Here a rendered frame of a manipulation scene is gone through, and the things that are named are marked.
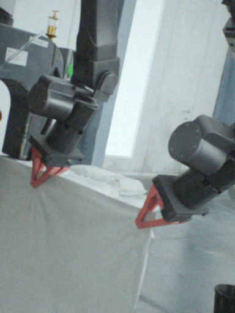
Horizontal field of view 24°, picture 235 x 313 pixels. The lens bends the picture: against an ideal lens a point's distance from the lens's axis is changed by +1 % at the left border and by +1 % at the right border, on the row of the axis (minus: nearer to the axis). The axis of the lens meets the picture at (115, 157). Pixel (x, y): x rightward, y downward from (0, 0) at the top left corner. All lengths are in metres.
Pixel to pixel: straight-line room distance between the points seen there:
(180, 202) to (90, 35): 0.34
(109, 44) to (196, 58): 8.07
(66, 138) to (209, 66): 8.40
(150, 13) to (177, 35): 0.74
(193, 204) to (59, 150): 0.32
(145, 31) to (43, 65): 6.71
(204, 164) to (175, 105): 8.01
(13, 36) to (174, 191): 0.53
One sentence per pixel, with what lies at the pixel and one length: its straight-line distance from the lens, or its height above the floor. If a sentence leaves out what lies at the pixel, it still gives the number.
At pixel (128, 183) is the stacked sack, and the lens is 4.55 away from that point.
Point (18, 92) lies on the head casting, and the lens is 1.26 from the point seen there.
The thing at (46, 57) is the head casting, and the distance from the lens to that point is 1.26.
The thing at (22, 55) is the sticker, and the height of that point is 1.29.
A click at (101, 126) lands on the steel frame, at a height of 0.89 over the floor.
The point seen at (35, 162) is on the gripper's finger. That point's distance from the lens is 1.08.
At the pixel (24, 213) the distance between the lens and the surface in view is 1.12.
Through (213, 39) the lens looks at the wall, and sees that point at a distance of 9.39.
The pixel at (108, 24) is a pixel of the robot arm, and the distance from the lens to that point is 0.98.
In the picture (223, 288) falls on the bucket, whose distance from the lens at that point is 3.67.
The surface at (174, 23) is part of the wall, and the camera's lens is 8.45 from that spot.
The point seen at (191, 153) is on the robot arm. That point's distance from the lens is 0.73.
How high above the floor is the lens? 1.24
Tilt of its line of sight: 6 degrees down
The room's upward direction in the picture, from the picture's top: 12 degrees clockwise
